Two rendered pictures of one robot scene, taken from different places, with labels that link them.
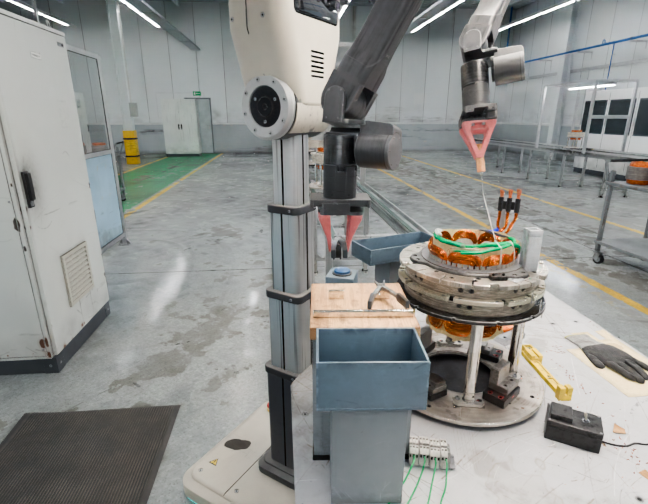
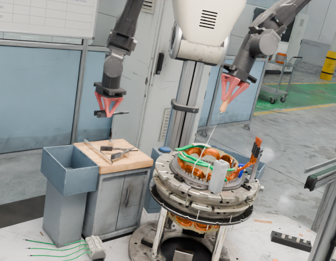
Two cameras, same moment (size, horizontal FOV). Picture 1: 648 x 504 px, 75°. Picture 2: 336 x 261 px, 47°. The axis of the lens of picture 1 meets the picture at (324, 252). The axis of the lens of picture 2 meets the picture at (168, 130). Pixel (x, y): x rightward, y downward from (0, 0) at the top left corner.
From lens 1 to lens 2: 1.07 m
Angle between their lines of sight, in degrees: 45
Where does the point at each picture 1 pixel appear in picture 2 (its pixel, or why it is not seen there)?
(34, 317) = (135, 135)
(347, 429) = (49, 190)
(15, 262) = (139, 101)
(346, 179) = (105, 76)
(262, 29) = not seen: outside the picture
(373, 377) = (53, 165)
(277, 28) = not seen: outside the picture
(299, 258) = (171, 138)
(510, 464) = not seen: outside the picture
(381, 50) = (122, 15)
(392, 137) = (109, 59)
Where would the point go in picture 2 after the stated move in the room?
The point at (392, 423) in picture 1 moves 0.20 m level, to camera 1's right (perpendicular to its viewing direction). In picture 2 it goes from (59, 198) to (90, 234)
